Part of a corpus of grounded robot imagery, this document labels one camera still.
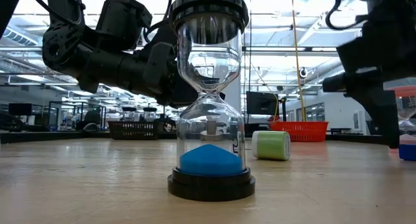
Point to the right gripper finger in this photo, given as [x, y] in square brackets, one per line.
[383, 113]

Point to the black office chair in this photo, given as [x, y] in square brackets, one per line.
[92, 118]

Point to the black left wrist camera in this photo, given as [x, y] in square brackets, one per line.
[123, 19]

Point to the green USB wall charger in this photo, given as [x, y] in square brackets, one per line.
[271, 146]

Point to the blue mini digital meter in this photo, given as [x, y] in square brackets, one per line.
[408, 153]

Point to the black hourglass brown sand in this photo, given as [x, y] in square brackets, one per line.
[129, 109]

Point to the pink hourglass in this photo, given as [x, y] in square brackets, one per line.
[409, 139]

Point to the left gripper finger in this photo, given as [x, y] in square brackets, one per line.
[182, 95]

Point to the red plastic basket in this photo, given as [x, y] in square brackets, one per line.
[302, 130]

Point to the black plastic basket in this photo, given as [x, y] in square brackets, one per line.
[133, 130]

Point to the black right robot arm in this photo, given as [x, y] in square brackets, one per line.
[390, 9]

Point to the black aluminium table frame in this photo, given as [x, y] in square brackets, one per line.
[22, 138]

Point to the black computer monitor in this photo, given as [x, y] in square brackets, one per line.
[19, 109]
[261, 104]

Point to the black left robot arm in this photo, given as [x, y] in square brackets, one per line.
[61, 48]

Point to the black hourglass blue sand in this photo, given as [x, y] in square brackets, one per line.
[211, 160]

